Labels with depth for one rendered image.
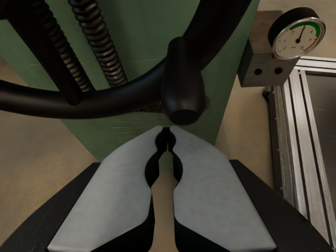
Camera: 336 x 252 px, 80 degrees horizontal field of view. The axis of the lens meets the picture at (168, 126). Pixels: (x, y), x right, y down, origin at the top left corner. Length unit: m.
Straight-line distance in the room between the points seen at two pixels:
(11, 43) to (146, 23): 0.23
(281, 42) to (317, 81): 0.71
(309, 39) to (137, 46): 0.26
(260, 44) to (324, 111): 0.59
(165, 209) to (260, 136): 0.54
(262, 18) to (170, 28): 0.18
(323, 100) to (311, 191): 0.38
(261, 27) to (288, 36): 0.11
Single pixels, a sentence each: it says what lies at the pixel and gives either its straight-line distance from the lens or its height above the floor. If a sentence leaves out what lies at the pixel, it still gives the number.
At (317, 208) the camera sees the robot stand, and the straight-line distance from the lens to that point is 0.72.
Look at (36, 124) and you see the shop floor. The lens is 1.24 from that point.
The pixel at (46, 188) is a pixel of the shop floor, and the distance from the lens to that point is 1.03.
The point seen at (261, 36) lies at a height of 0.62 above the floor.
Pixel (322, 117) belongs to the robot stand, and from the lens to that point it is 0.91.
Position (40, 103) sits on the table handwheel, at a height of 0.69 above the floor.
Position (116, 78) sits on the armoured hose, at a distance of 0.25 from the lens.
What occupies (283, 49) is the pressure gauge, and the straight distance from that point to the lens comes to 0.34.
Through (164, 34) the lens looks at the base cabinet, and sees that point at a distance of 0.36.
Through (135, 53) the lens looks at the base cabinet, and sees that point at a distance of 0.39.
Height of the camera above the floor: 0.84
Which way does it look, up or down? 58 degrees down
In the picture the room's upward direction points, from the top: 6 degrees counter-clockwise
